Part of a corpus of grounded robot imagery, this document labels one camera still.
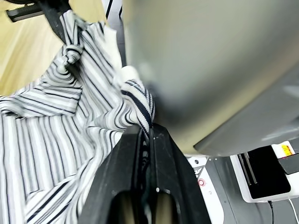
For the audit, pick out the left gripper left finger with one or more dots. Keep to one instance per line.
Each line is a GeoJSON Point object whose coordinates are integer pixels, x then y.
{"type": "Point", "coordinates": [116, 168]}

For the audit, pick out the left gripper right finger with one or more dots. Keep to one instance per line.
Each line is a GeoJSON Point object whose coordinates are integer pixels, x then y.
{"type": "Point", "coordinates": [172, 168]}

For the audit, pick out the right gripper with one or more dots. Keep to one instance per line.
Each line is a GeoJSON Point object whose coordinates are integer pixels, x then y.
{"type": "Point", "coordinates": [24, 12]}

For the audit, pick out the striped white navy T-shirt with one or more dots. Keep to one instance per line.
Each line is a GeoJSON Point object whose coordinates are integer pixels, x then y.
{"type": "Point", "coordinates": [51, 130]}

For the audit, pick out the white and black box device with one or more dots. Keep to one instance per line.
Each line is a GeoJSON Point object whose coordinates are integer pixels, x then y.
{"type": "Point", "coordinates": [266, 172]}

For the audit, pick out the robot body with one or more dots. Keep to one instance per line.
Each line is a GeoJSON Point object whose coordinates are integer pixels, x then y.
{"type": "Point", "coordinates": [210, 70]}

